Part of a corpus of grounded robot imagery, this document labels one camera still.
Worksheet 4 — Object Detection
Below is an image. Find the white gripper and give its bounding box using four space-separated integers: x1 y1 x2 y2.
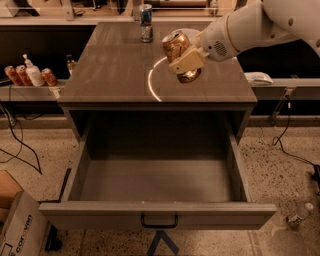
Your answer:
169 15 239 74

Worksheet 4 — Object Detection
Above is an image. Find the crushed orange soda can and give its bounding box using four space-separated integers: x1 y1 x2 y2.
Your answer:
162 30 201 83

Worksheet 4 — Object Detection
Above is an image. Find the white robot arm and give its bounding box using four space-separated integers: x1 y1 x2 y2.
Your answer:
170 0 320 74

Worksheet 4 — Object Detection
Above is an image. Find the blue silver energy drink can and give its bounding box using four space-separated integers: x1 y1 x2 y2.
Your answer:
139 4 153 42

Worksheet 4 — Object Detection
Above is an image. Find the open grey top drawer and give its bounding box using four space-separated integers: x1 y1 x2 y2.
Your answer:
40 111 276 230

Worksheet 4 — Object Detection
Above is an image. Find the red soda can right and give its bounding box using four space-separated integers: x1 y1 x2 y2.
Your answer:
41 68 58 86

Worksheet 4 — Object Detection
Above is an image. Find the red soda can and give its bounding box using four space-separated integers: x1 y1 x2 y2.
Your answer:
16 65 32 86
41 68 58 86
4 66 22 86

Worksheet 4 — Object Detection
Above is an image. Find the red soda can middle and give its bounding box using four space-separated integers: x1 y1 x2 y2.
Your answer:
16 65 32 86

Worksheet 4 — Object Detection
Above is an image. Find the red soda can left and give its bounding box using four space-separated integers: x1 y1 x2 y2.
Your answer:
4 66 22 86

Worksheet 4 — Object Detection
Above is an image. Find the white ceramic bowl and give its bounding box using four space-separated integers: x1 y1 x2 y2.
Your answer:
174 28 200 39

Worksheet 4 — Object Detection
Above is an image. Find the folded white cloth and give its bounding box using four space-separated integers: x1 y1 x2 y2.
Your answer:
244 72 273 85

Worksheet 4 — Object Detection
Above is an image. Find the grey wooden cabinet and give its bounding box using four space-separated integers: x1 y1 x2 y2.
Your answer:
58 22 257 139

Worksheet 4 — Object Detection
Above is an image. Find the small glass bottle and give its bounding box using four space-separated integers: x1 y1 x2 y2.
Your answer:
66 55 76 74

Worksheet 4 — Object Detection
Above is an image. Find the white pump soap bottle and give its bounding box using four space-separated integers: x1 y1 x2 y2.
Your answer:
23 54 45 87

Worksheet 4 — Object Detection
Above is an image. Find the clear plastic water bottle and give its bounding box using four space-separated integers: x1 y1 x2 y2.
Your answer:
286 202 314 227

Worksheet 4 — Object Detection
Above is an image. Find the low grey side shelf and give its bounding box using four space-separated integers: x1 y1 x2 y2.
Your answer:
0 80 67 102

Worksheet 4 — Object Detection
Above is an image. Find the cardboard box with lettering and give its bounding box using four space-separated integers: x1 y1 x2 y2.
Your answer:
0 170 47 256

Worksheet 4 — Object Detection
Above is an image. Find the black floor cable right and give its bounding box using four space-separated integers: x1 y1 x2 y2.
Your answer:
271 96 320 194

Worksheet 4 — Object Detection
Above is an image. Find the black floor cable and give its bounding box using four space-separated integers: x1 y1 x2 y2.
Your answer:
0 105 43 176
271 96 320 194

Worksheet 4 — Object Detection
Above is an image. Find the black drawer handle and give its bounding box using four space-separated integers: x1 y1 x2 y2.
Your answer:
141 214 179 229

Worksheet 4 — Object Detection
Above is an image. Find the black floor cable left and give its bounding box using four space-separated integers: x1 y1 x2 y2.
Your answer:
0 105 43 176

